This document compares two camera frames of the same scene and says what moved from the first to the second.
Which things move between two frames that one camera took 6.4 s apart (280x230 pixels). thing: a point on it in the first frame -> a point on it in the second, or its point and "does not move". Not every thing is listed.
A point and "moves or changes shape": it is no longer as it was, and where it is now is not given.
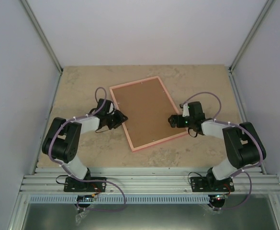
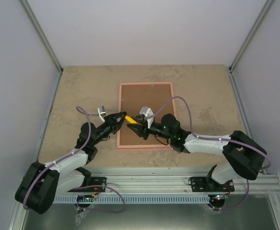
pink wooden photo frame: [147, 106] moves or changes shape
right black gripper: [174, 118] -> [140, 128]
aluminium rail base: [249, 180] does not move
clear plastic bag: [79, 216] does not move
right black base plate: [201, 184] does not move
